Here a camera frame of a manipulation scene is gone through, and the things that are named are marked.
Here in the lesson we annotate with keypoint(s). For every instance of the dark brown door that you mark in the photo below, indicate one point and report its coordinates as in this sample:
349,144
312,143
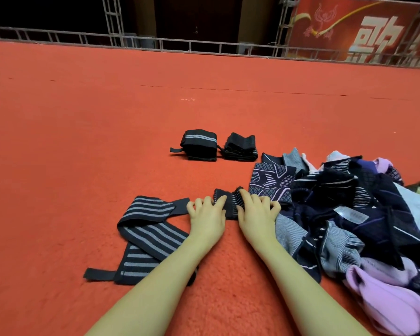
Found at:
196,21

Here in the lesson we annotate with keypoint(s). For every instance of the heap of dark patterned socks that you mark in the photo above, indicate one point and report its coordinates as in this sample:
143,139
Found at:
343,206

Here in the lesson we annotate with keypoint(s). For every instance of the grey metal railing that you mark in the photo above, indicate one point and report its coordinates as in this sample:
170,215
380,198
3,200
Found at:
56,35

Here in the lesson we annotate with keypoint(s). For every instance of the person's left forearm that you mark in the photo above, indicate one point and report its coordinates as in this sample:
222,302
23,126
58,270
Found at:
154,297

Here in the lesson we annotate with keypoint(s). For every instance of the red banner with white print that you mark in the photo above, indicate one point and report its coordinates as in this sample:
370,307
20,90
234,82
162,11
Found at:
322,28

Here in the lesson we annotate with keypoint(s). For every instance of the grey metal truss tower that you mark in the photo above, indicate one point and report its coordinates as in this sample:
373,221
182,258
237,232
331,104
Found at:
287,28
113,21

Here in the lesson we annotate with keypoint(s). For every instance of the person's right hand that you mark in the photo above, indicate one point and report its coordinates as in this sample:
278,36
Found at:
259,220

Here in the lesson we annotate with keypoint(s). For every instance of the person's left hand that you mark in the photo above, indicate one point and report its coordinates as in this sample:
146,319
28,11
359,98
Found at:
206,224

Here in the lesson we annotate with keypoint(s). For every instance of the person's right forearm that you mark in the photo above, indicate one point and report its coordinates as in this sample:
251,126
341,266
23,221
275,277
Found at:
308,297

